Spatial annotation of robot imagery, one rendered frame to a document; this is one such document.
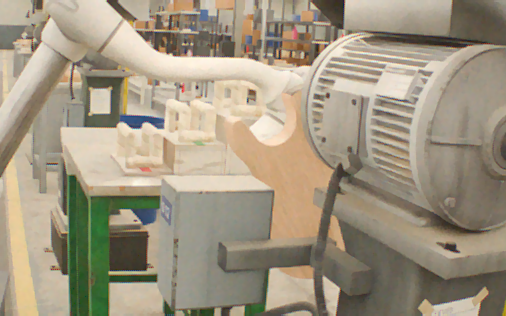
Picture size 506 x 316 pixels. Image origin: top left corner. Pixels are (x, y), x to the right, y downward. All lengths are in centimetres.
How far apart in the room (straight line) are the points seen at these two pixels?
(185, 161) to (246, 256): 97
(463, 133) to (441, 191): 8
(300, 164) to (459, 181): 50
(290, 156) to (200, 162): 73
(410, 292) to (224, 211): 32
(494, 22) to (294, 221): 60
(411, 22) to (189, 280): 51
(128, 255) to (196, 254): 265
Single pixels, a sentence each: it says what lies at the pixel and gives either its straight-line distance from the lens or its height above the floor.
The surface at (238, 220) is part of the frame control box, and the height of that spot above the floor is 107.
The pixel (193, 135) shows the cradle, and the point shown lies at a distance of 194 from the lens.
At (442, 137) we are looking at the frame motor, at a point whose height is 125.
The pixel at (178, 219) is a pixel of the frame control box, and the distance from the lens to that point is 97.
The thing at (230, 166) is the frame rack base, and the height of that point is 96.
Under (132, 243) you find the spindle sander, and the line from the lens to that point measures 362.
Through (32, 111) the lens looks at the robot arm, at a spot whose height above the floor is 113.
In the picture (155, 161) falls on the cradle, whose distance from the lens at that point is 192.
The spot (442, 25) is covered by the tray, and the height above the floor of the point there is 139.
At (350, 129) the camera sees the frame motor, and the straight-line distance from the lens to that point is 91.
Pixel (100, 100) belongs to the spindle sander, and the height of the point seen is 95.
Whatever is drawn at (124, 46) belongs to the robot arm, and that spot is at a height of 131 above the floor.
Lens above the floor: 135
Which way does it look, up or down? 10 degrees down
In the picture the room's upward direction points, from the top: 4 degrees clockwise
